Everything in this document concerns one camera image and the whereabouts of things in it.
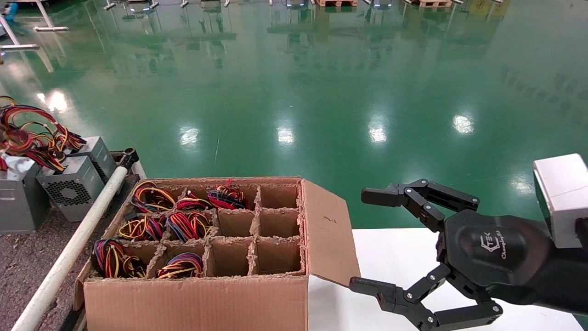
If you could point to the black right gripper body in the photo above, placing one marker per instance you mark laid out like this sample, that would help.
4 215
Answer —
496 253

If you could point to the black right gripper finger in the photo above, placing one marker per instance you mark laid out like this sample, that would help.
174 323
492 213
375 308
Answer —
422 202
404 301

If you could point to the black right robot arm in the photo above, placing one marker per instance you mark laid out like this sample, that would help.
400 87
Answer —
569 280

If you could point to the cardboard divider grid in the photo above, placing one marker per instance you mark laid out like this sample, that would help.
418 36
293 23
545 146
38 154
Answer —
278 225

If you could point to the brown cardboard box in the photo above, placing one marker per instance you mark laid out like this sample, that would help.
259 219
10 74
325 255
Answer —
206 303

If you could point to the wooden pallet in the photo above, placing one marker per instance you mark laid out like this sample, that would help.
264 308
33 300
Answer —
335 2
432 3

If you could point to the black pipe end clamp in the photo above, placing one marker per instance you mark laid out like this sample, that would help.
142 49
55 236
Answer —
128 156

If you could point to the small grey power supply case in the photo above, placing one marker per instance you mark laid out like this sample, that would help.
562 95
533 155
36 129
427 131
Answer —
98 158

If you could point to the white machine base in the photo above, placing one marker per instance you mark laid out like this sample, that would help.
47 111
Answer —
138 7

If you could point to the grey power supply unit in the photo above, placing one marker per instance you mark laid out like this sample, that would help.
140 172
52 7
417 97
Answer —
69 188

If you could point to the plain grey power supply case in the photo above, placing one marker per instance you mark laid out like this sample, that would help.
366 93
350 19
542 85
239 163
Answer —
20 202

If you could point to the person with blue shoe covers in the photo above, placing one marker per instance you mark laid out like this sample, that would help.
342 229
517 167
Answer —
11 8

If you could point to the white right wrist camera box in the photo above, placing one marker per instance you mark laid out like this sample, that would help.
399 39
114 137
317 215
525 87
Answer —
560 197

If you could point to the white pipe rail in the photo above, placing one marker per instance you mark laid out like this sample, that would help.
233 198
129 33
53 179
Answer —
73 248

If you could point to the white table leg frame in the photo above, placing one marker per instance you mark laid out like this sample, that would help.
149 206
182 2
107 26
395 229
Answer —
50 28
18 46

